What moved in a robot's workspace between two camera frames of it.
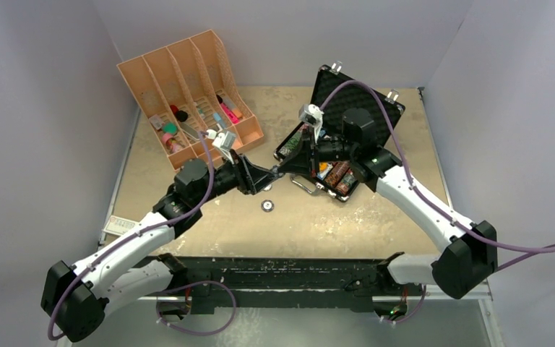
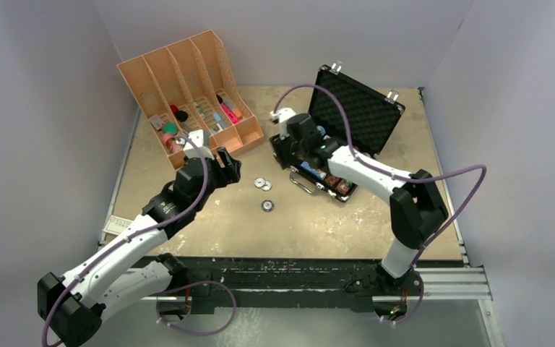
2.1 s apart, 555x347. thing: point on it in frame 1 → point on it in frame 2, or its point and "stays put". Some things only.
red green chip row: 344,185 stays put
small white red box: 119,225 stays put
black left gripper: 250,182 → 227,174
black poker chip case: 350,117 stays put
